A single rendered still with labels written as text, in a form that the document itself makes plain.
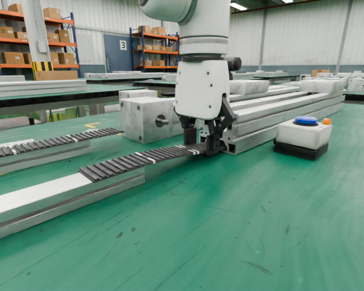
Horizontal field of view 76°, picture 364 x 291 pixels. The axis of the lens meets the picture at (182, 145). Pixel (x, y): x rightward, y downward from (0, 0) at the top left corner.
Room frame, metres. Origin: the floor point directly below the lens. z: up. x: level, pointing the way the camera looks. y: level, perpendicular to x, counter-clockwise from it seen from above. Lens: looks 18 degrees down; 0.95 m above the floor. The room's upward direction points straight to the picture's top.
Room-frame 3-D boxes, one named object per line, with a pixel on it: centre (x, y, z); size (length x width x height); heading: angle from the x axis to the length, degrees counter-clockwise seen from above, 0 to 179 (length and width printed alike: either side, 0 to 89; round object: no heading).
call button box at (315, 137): (0.47, -0.24, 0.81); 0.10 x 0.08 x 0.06; 44
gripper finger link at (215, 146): (0.41, -0.07, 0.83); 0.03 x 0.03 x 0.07; 44
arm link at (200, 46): (0.44, -0.04, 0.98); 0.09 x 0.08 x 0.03; 44
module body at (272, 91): (0.89, -0.23, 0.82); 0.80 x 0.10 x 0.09; 134
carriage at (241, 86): (0.89, -0.23, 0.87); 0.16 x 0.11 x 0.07; 134
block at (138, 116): (0.57, 0.08, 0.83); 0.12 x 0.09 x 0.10; 44
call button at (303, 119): (0.46, -0.25, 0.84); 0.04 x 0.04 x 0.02
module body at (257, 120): (0.75, -0.36, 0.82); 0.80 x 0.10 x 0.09; 134
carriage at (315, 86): (0.93, -0.54, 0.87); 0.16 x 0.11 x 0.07; 134
